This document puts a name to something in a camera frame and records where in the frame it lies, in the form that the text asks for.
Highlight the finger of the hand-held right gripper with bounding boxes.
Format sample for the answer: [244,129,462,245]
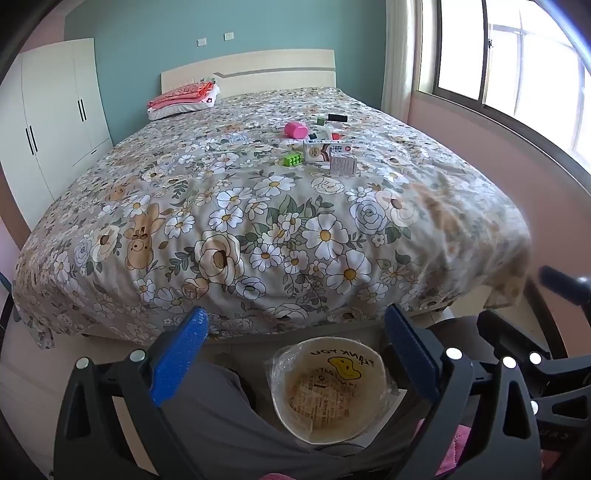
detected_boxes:
[475,308,561,370]
[539,265,591,308]

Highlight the folded red cloth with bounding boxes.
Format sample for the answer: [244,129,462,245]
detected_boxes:
[148,80,218,109]

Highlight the cream wooden headboard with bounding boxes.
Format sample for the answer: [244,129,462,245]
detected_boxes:
[161,49,337,100]

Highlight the white wardrobe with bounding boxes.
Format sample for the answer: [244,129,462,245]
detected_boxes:
[0,38,114,232]

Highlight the pink quilted jacket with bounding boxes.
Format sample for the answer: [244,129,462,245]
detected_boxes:
[261,422,469,480]

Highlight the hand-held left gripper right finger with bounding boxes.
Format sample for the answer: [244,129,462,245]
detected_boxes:
[384,302,542,480]

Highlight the white printed milk carton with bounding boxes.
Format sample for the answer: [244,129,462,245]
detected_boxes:
[323,141,354,160]

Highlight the floral bed blanket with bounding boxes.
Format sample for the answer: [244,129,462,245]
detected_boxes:
[13,85,532,349]

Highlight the window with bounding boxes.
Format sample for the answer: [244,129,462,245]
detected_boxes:
[418,0,591,162]

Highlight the small white red box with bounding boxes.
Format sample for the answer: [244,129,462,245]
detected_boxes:
[330,154,356,177]

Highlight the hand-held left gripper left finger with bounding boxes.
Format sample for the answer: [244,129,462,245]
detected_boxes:
[54,305,211,480]

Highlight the white smiley-face bin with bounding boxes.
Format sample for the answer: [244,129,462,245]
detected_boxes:
[271,337,389,445]

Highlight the cream curtain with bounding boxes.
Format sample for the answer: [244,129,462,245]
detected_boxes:
[381,0,444,125]

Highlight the person's gray pants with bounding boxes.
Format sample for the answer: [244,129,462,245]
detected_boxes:
[152,316,483,480]

